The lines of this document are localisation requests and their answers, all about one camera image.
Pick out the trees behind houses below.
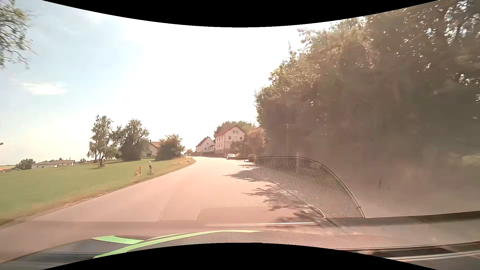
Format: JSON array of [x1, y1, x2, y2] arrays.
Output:
[[214, 120, 257, 139]]

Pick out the white house with red roof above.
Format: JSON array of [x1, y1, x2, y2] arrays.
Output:
[[214, 125, 247, 155]]

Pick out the small white gabled house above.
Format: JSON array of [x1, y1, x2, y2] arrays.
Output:
[[195, 136, 216, 154]]

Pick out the grey asphalt road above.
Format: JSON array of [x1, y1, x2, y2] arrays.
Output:
[[0, 156, 480, 259]]

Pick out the round bushy tree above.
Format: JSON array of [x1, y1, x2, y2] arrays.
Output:
[[155, 134, 186, 161]]

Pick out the house behind trees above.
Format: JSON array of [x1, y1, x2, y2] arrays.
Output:
[[142, 140, 162, 158]]

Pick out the car's own bonnet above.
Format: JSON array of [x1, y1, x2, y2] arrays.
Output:
[[0, 211, 480, 270]]

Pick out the dark broad tree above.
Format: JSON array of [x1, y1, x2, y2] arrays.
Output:
[[114, 119, 150, 162]]

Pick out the wood of dense trees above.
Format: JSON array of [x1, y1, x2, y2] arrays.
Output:
[[254, 0, 480, 166]]

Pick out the tall birch tree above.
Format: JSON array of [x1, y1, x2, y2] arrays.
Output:
[[87, 115, 118, 167]]

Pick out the low white farm building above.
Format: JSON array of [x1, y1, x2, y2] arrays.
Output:
[[31, 159, 76, 169]]

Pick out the green grass field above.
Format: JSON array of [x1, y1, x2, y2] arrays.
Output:
[[0, 157, 196, 226]]

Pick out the overhanging tree branches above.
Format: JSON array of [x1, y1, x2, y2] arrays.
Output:
[[0, 0, 36, 68]]

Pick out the lamp post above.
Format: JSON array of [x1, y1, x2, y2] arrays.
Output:
[[283, 123, 292, 155]]

